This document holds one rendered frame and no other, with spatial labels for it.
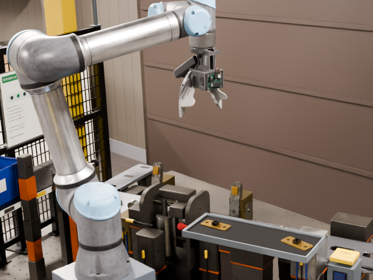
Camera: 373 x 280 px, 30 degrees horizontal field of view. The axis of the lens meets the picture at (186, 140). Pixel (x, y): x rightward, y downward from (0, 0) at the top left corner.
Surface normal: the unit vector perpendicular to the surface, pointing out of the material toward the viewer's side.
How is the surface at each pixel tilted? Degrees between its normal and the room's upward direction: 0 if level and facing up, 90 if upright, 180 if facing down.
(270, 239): 0
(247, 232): 0
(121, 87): 90
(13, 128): 90
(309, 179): 90
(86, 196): 7
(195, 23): 90
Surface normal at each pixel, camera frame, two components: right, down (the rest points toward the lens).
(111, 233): 0.62, 0.21
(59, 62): 0.11, 0.38
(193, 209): 0.86, 0.12
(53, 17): -0.51, 0.27
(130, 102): -0.74, 0.22
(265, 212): -0.04, -0.95
